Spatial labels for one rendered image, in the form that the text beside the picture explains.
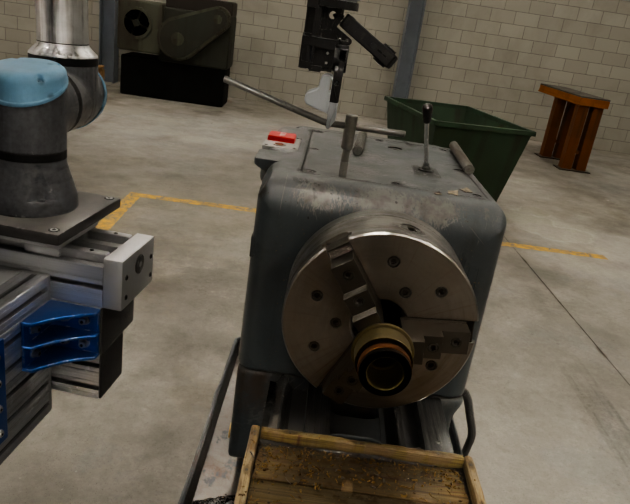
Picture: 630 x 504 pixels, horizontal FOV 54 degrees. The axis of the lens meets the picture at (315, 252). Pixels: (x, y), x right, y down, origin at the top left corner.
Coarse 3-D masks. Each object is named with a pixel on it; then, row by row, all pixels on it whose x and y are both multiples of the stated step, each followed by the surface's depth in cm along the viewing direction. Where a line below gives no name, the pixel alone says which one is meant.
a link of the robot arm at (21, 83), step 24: (0, 72) 94; (24, 72) 95; (48, 72) 97; (0, 96) 95; (24, 96) 95; (48, 96) 97; (72, 96) 104; (0, 120) 96; (24, 120) 96; (48, 120) 98; (72, 120) 105; (0, 144) 97; (24, 144) 97; (48, 144) 99
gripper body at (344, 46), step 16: (320, 0) 103; (336, 0) 102; (320, 16) 104; (336, 16) 105; (304, 32) 105; (320, 32) 105; (336, 32) 105; (304, 48) 106; (320, 48) 105; (336, 48) 105; (304, 64) 105; (320, 64) 106; (336, 64) 105
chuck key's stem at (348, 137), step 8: (352, 120) 111; (344, 128) 112; (352, 128) 111; (344, 136) 112; (352, 136) 112; (344, 144) 113; (352, 144) 113; (344, 152) 114; (344, 160) 114; (344, 168) 115; (344, 176) 115
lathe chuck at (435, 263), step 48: (336, 240) 99; (384, 240) 95; (432, 240) 98; (288, 288) 99; (336, 288) 98; (384, 288) 98; (432, 288) 97; (288, 336) 101; (336, 336) 101; (432, 384) 103
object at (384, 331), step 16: (368, 336) 89; (384, 336) 88; (400, 336) 89; (352, 352) 92; (368, 352) 86; (384, 352) 85; (400, 352) 86; (368, 368) 92; (384, 368) 93; (400, 368) 91; (368, 384) 87; (384, 384) 89; (400, 384) 87
